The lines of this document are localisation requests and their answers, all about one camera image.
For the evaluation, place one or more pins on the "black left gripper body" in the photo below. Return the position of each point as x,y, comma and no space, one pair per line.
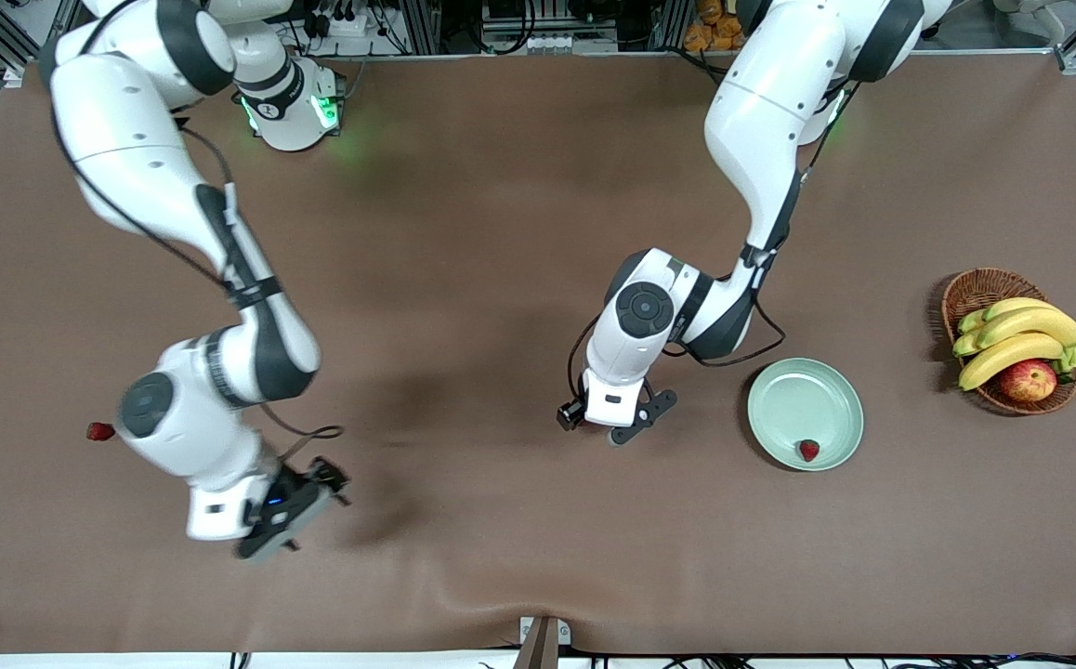
571,412

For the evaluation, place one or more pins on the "red strawberry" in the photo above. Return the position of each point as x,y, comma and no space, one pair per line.
809,451
99,431

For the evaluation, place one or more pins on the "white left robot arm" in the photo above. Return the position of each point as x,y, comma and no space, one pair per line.
761,121

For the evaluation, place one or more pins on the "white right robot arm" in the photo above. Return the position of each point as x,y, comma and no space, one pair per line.
129,139

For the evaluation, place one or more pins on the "pale green round plate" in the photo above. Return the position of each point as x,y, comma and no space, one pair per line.
803,409

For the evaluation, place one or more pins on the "large table cover mat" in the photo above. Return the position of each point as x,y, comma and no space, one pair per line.
501,279

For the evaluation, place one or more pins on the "white terminal block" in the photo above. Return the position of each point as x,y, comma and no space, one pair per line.
564,43

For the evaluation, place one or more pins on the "orange bread rolls pile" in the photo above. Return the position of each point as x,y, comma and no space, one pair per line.
710,35

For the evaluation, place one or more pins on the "brown wicker basket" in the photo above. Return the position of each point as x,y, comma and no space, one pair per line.
979,288

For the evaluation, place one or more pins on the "yellow banana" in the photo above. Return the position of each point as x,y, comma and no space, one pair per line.
1007,353
1035,322
1016,304

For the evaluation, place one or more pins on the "white power strip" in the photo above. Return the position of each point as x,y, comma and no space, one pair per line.
343,26

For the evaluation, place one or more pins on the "red apple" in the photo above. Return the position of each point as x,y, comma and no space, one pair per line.
1028,381

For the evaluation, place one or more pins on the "wooden post with bracket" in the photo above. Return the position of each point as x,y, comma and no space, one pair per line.
540,646

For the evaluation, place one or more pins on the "aluminium frame post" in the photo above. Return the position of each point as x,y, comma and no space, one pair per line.
422,26
673,26

